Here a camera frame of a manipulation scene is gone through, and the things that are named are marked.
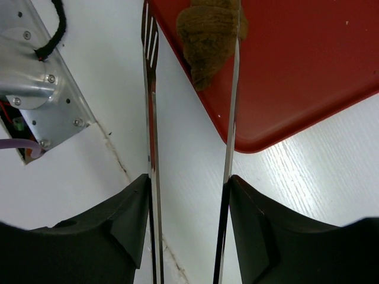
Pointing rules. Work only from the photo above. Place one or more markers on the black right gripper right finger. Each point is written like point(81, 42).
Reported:
point(278, 245)

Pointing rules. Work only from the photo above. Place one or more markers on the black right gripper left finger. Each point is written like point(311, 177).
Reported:
point(101, 245)

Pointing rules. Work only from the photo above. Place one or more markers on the stainless steel tongs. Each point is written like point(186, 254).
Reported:
point(150, 44)

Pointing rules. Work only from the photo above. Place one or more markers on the brown chocolate croissant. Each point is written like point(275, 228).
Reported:
point(208, 31)

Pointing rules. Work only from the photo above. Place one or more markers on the red plastic tray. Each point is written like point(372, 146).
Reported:
point(302, 62)

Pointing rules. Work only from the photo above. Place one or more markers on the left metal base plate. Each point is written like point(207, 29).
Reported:
point(41, 104)

